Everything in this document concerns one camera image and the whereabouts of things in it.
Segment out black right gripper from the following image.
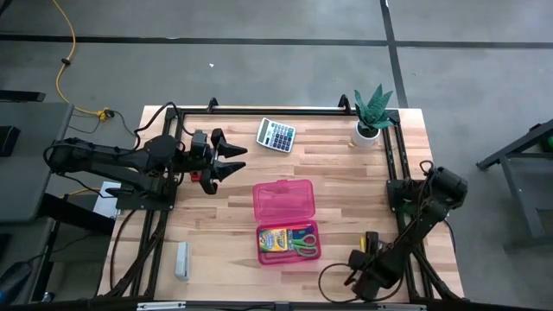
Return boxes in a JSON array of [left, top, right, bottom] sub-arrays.
[[344, 248, 390, 302]]

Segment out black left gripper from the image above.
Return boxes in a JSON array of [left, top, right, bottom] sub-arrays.
[[189, 128, 249, 195]]

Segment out pink transparent pencil case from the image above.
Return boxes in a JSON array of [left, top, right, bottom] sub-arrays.
[[252, 179, 323, 266]]

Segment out green handled scissors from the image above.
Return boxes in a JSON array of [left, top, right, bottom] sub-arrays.
[[288, 232, 320, 259]]

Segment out yellow green crayon box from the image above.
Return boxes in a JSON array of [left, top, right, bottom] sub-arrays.
[[257, 227, 289, 254]]

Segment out grey desk calculator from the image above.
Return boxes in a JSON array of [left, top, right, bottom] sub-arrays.
[[255, 117, 297, 154]]

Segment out white power box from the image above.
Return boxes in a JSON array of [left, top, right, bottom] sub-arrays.
[[92, 180, 122, 219]]

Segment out green plant in white pot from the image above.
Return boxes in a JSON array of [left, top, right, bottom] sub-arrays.
[[350, 84, 395, 150]]

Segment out black desk beam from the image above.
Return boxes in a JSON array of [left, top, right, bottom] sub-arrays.
[[36, 192, 118, 237]]

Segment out grey metal cart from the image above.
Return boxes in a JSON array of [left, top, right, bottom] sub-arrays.
[[474, 118, 553, 251]]

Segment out grey desk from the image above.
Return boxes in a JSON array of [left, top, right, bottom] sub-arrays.
[[0, 99, 75, 306]]

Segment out black bar beside desk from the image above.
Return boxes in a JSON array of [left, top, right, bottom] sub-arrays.
[[0, 89, 47, 104]]

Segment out black device on desk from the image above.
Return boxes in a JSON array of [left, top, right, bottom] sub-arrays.
[[0, 124, 22, 157]]

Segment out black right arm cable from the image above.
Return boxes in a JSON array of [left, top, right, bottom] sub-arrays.
[[318, 262, 405, 304]]

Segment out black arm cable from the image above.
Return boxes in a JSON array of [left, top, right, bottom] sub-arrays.
[[133, 101, 195, 139], [318, 262, 405, 304]]

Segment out silver rail bracket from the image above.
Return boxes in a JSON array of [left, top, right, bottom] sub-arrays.
[[378, 303, 428, 311], [136, 301, 187, 311]]

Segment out black aluminium table frame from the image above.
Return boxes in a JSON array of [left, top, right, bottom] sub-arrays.
[[97, 94, 466, 303]]

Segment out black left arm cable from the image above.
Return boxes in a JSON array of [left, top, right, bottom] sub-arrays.
[[133, 101, 195, 139]]

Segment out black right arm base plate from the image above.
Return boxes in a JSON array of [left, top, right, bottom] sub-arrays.
[[386, 177, 450, 217]]

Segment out black hanging cable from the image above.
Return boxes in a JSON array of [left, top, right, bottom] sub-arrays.
[[107, 209, 140, 295], [438, 213, 457, 256]]

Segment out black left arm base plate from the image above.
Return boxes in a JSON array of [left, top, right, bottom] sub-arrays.
[[105, 179, 178, 213]]

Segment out thin black floor cable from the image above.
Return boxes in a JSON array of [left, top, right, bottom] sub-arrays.
[[68, 108, 138, 139]]

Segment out black bottom rail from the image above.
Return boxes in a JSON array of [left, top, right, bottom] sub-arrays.
[[0, 295, 553, 311]]

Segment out yellow power cable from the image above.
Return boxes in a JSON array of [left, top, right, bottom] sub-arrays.
[[51, 0, 116, 122], [64, 186, 103, 199]]

